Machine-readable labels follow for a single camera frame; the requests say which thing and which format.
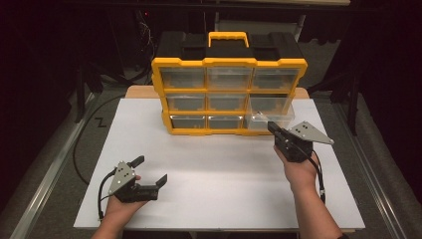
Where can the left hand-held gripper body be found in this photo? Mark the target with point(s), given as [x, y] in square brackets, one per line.
[122, 177]

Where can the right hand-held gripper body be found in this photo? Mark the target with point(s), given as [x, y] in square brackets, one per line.
[293, 147]

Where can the clear plastic storage drawer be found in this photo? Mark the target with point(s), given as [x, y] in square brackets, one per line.
[282, 119]

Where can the small white flash drive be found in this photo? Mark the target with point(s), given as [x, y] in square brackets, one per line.
[260, 117]

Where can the yellow black drawer organizer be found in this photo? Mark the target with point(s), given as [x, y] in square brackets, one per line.
[229, 49]

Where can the person's right hand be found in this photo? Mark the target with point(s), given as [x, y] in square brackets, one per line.
[302, 176]

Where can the person's left hand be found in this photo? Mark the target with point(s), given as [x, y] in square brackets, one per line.
[116, 212]

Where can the white table board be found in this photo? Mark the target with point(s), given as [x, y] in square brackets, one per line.
[199, 156]

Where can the grid of clear plastic drawers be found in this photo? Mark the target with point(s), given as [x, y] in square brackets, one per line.
[185, 101]

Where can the black metal stand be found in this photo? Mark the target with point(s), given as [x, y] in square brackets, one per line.
[354, 99]
[80, 96]

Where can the aluminium floor rail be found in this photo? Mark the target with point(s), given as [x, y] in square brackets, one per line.
[49, 172]
[371, 172]

